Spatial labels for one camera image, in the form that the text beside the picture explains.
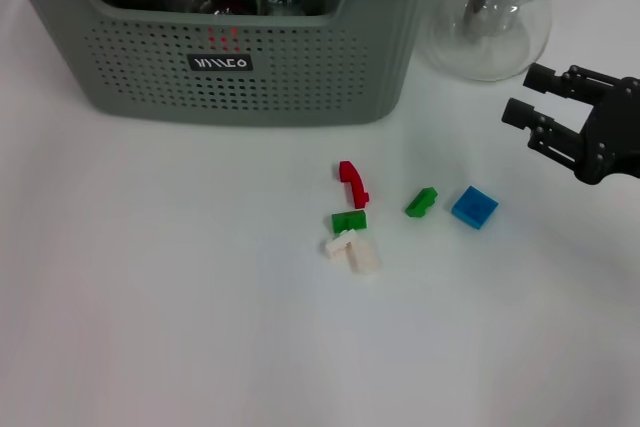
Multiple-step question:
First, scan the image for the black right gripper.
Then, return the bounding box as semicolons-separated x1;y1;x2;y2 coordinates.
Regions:
501;62;640;186

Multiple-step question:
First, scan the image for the blue square toy plate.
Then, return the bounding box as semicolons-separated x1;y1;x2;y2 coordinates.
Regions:
450;185;500;231

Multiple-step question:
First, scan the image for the green stepped toy block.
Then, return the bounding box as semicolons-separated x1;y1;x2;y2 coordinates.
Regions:
404;186;440;220

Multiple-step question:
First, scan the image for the green toy brick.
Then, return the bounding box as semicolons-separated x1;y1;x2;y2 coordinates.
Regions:
330;210;368;235

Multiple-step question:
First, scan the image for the white toy brick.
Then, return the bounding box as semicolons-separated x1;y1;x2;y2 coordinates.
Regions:
324;228;362;262

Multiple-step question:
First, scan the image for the dark red curved toy block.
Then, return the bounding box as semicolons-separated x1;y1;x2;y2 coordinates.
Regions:
338;160;372;210

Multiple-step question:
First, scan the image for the grey-green perforated storage bin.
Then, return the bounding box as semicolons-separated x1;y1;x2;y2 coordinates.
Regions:
0;0;447;129

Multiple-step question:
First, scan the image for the clear glass carafe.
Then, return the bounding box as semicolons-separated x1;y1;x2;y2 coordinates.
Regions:
418;0;559;83

